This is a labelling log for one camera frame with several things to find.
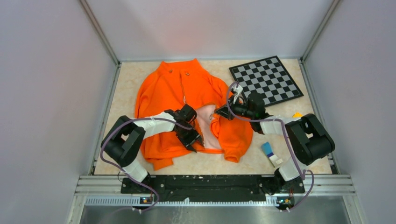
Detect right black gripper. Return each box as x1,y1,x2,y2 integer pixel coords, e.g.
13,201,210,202
215,95,255,121

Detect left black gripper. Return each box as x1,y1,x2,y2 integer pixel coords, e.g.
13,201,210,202
175,124,203,152

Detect orange zip-up jacket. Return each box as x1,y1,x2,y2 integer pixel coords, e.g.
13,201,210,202
134,59,253,163

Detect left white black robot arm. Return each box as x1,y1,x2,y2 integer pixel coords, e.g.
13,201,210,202
99,105,203,193

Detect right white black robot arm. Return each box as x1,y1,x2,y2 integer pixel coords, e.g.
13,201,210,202
215,92,335,192

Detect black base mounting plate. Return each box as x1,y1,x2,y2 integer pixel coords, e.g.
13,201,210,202
120,175,305,202

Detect blue and white box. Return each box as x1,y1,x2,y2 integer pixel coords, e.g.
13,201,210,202
261,142,283,168

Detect black and grey checkerboard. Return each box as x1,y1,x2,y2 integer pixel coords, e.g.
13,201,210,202
229,56,304,107

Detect yellow red toy blocks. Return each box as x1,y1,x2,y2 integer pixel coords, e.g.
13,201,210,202
292,112,303,118

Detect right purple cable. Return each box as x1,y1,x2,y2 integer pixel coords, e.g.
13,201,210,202
226,82,315,212

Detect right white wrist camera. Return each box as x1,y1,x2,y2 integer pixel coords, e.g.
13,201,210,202
231,84,243,104

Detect aluminium frame rail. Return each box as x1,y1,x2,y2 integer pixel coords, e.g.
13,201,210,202
67,175,364,224

